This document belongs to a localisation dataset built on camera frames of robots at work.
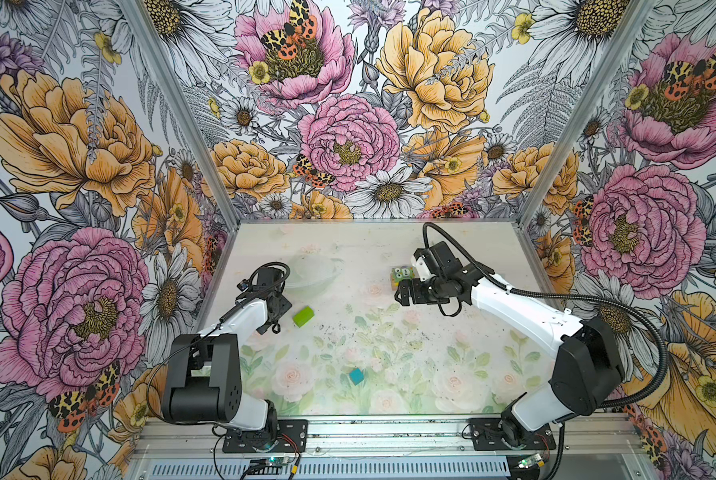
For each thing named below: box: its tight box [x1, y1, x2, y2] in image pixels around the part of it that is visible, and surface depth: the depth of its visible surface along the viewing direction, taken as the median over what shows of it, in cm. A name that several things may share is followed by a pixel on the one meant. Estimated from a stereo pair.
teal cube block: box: [350, 368, 365, 386], surface depth 85 cm
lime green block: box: [293, 306, 315, 328], surface depth 96 cm
